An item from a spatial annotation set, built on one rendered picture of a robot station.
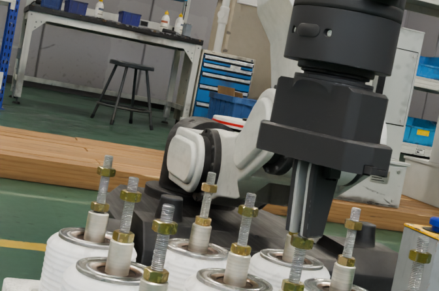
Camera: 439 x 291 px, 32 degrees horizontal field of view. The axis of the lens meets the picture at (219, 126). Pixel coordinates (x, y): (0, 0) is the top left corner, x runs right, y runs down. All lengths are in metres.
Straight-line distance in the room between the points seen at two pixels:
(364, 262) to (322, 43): 0.76
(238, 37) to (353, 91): 6.58
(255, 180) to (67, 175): 1.50
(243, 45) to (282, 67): 5.97
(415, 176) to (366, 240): 2.37
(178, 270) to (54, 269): 0.13
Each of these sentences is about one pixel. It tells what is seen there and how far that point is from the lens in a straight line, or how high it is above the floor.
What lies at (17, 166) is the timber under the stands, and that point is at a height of 0.05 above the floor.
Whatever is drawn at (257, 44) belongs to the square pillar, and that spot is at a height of 0.86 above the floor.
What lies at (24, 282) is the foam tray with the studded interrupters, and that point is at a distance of 0.89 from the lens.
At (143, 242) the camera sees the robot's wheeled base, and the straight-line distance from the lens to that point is 1.16.
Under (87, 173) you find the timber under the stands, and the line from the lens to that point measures 2.64.
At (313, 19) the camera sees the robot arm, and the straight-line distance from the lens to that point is 0.59.
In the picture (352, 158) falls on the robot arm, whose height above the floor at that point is 0.40.
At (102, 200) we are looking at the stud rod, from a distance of 0.82.
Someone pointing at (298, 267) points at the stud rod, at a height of 0.30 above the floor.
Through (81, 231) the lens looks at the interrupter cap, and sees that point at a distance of 0.85.
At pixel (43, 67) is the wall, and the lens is 9.03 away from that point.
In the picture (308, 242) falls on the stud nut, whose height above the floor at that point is 0.33.
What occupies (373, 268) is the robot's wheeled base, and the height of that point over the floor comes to 0.19.
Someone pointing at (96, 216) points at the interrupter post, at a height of 0.28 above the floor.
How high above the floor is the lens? 0.44
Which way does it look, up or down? 3 degrees down
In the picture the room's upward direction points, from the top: 11 degrees clockwise
